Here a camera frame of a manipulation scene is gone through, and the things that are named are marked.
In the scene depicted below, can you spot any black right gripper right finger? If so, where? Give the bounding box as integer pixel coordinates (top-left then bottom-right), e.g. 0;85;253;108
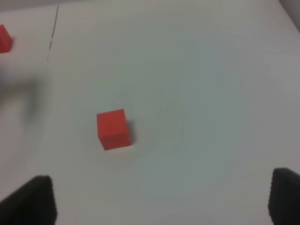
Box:
268;168;300;225

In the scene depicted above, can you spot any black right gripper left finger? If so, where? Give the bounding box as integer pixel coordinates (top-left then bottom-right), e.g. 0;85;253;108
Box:
0;176;58;225

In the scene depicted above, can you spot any red template cube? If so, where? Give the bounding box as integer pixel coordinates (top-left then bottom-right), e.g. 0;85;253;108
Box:
0;24;13;53

